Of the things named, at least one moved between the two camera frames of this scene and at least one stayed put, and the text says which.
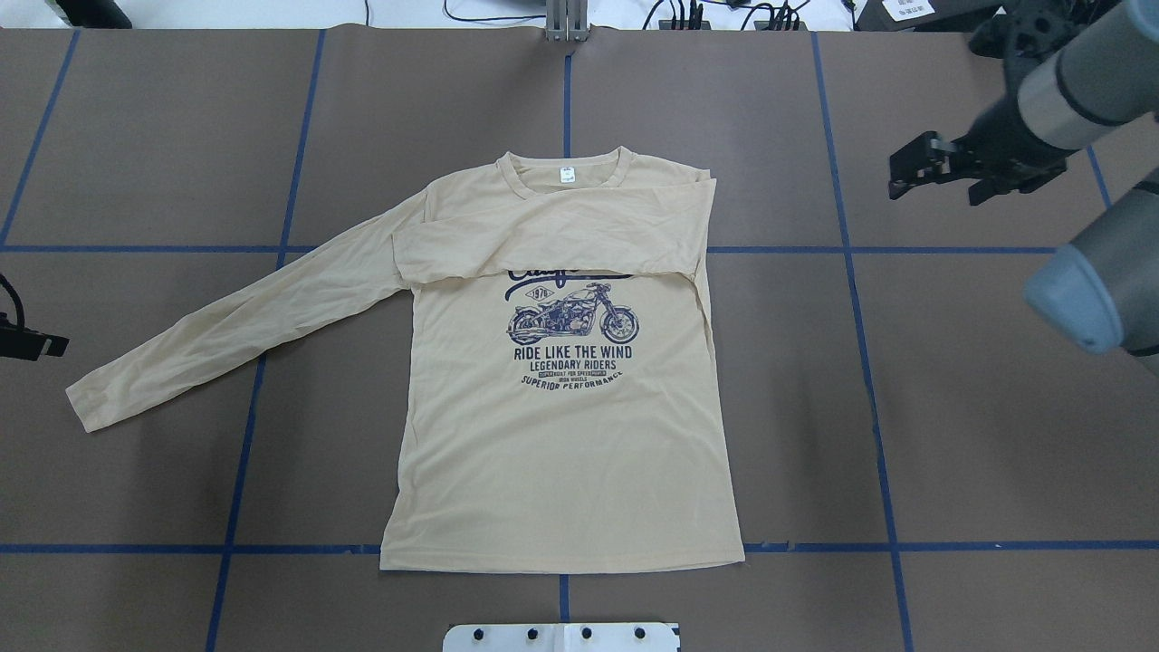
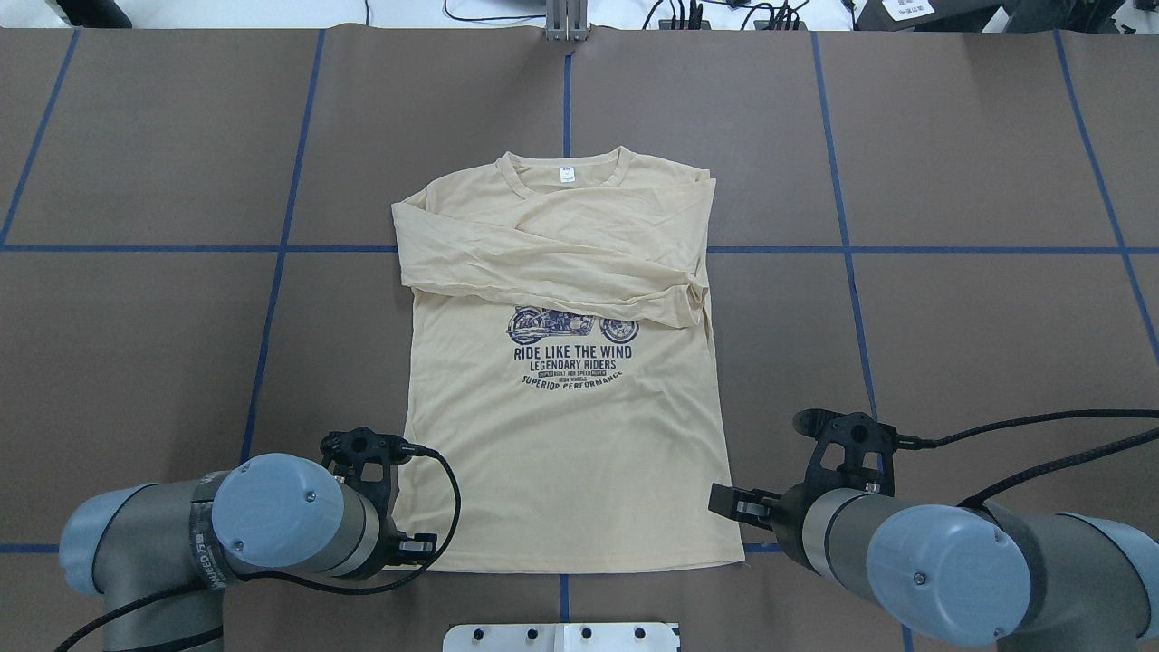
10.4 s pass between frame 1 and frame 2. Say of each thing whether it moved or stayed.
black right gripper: moved
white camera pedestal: stayed
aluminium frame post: stayed
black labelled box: stayed
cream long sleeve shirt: moved
